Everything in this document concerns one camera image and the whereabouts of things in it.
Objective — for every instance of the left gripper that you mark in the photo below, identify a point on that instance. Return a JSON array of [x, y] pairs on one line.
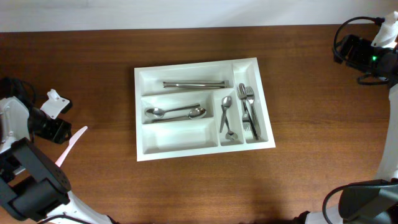
[[58, 131]]

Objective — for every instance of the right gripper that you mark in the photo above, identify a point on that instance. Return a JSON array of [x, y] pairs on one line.
[[360, 46]]

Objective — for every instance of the white plastic knife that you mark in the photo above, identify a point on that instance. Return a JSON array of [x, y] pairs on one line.
[[72, 141]]

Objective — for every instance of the silver spoon dark handle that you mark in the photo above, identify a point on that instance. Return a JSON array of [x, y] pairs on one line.
[[157, 113]]

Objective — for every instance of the silver fork long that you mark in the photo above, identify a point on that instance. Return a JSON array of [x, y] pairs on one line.
[[242, 96]]

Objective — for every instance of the silver fork short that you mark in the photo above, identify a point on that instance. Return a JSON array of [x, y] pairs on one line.
[[246, 122]]

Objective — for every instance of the small dark-handled spoon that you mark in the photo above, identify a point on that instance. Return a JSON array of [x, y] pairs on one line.
[[226, 102]]

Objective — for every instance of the white plastic cutlery tray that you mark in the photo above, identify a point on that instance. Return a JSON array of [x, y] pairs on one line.
[[192, 137]]

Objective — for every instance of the small silver teaspoon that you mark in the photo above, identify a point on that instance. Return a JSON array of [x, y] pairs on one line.
[[230, 135]]

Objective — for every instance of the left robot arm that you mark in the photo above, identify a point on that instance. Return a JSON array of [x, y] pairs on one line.
[[34, 144]]

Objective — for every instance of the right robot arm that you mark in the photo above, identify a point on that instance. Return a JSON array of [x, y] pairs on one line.
[[373, 200]]

